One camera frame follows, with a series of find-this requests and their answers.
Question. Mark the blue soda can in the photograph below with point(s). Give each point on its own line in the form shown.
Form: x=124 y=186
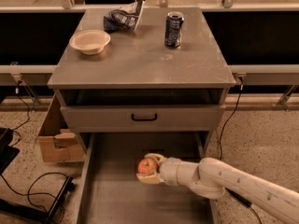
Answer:
x=173 y=27

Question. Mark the red apple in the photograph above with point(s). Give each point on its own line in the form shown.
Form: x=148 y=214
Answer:
x=147 y=165

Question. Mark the white bowl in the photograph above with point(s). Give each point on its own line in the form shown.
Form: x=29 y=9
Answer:
x=89 y=42

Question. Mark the black power adapter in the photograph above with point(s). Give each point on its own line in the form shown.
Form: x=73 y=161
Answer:
x=241 y=199

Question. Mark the open grey drawer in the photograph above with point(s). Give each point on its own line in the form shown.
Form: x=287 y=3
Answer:
x=111 y=194

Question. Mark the blue chip bag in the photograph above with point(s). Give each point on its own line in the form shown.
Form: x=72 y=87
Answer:
x=125 y=17

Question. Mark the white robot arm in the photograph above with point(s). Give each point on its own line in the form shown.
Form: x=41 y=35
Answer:
x=210 y=178

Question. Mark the cardboard box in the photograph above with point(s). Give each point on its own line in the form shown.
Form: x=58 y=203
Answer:
x=57 y=143

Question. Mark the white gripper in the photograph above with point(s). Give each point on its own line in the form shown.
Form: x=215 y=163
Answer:
x=168 y=171

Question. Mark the closed drawer with black handle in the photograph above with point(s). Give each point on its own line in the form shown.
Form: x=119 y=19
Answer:
x=142 y=118

